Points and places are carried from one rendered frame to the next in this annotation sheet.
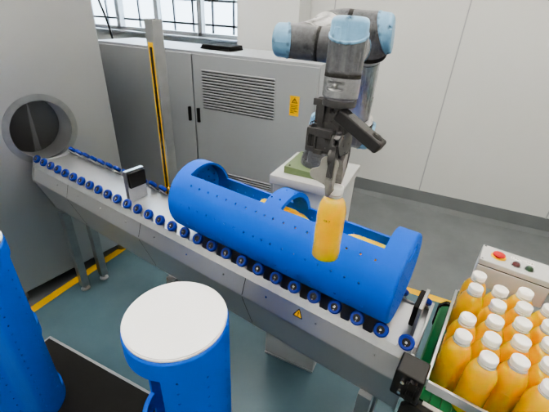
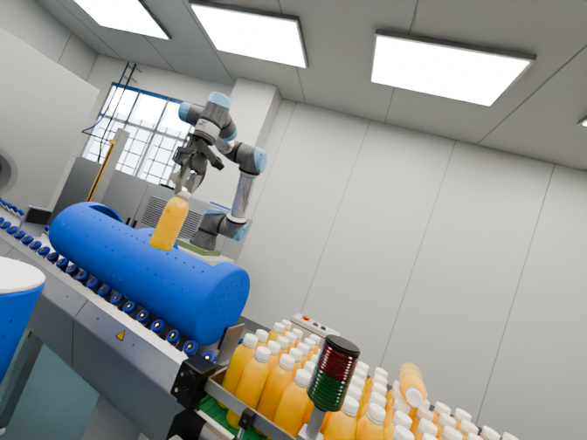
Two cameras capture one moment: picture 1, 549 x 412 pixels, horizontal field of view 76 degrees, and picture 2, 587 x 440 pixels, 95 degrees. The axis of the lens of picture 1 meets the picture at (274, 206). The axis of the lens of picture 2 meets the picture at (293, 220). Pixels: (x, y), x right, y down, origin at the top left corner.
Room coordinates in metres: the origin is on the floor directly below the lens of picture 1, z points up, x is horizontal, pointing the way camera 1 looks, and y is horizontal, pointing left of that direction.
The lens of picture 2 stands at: (-0.18, -0.33, 1.39)
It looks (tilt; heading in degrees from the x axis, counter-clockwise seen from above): 4 degrees up; 350
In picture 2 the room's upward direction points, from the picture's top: 21 degrees clockwise
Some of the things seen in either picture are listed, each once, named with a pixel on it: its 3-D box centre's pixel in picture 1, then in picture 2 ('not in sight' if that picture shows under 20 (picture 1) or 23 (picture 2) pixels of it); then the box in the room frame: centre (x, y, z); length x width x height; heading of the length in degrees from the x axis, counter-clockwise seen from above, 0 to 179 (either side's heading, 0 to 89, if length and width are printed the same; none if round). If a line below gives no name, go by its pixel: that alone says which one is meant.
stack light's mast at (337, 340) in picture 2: not in sight; (327, 388); (0.26, -0.57, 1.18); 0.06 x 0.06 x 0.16
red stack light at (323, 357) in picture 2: not in sight; (337, 359); (0.26, -0.57, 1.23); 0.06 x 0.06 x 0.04
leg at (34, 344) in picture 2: not in sight; (23, 370); (1.41, 0.39, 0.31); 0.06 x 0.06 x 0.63; 57
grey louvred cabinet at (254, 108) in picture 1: (212, 132); (140, 245); (3.21, 0.62, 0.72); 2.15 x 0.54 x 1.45; 66
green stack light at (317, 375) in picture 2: not in sight; (328, 384); (0.26, -0.57, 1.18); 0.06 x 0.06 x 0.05
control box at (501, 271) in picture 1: (510, 274); (312, 335); (0.90, -0.78, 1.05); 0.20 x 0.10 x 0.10; 57
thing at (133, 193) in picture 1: (136, 184); (35, 222); (1.50, 0.67, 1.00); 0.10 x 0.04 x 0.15; 147
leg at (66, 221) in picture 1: (75, 252); not in sight; (1.83, 1.29, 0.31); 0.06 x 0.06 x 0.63; 57
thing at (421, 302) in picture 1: (417, 312); (229, 342); (0.77, -0.45, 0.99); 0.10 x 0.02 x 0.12; 147
